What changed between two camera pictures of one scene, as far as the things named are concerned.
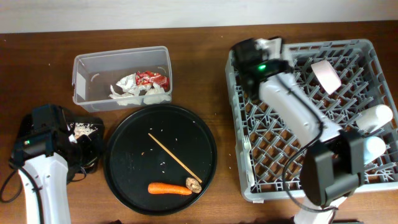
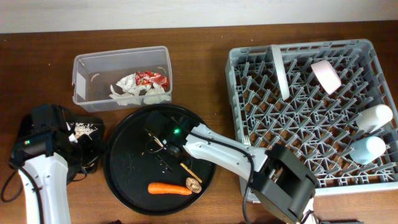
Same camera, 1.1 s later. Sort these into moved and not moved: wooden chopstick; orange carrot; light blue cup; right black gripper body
Moved: right black gripper body
Not moved: wooden chopstick; light blue cup; orange carrot
